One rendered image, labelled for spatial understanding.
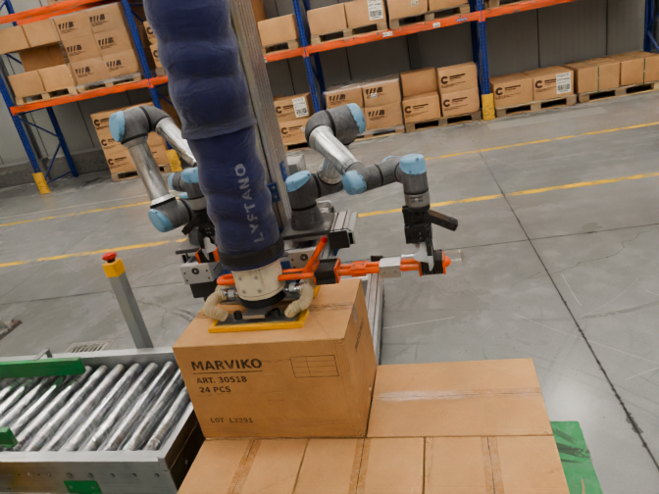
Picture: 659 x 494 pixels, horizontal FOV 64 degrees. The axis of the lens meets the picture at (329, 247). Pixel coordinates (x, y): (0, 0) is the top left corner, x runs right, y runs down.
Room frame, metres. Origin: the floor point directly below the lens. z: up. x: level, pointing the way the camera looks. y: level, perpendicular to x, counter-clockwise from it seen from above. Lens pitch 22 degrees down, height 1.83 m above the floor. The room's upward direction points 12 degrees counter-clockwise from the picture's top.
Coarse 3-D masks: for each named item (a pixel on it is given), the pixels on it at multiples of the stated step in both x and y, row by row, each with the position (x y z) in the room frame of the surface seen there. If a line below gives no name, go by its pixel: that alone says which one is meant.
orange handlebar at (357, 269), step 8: (352, 264) 1.59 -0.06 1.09; (360, 264) 1.58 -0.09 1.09; (368, 264) 1.58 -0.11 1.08; (376, 264) 1.57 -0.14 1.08; (408, 264) 1.52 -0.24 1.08; (416, 264) 1.50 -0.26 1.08; (448, 264) 1.48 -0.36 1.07; (304, 272) 1.61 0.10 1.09; (344, 272) 1.56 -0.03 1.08; (352, 272) 1.55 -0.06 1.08; (360, 272) 1.55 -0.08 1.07; (368, 272) 1.54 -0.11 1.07; (376, 272) 1.54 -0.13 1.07; (224, 280) 1.68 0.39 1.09; (232, 280) 1.67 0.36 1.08; (280, 280) 1.62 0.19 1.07
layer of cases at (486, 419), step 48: (384, 384) 1.63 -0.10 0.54; (432, 384) 1.58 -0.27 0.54; (480, 384) 1.52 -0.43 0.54; (528, 384) 1.47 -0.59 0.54; (384, 432) 1.39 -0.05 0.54; (432, 432) 1.34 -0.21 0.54; (480, 432) 1.30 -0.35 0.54; (528, 432) 1.26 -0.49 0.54; (192, 480) 1.35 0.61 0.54; (240, 480) 1.31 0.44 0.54; (288, 480) 1.27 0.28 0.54; (336, 480) 1.23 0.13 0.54; (384, 480) 1.19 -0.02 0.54; (432, 480) 1.15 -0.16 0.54; (480, 480) 1.12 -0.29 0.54; (528, 480) 1.08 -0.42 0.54
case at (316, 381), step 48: (336, 288) 1.72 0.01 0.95; (192, 336) 1.58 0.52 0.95; (240, 336) 1.52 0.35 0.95; (288, 336) 1.45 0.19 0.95; (336, 336) 1.40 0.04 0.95; (192, 384) 1.53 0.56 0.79; (240, 384) 1.49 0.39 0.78; (288, 384) 1.44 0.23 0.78; (336, 384) 1.40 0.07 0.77; (240, 432) 1.50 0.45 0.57; (288, 432) 1.45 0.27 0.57; (336, 432) 1.41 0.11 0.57
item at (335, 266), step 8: (320, 264) 1.64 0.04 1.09; (328, 264) 1.63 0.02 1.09; (336, 264) 1.59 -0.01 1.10; (312, 272) 1.58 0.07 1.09; (320, 272) 1.56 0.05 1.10; (328, 272) 1.56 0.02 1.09; (336, 272) 1.56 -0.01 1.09; (320, 280) 1.57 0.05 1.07; (328, 280) 1.56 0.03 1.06; (336, 280) 1.56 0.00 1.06
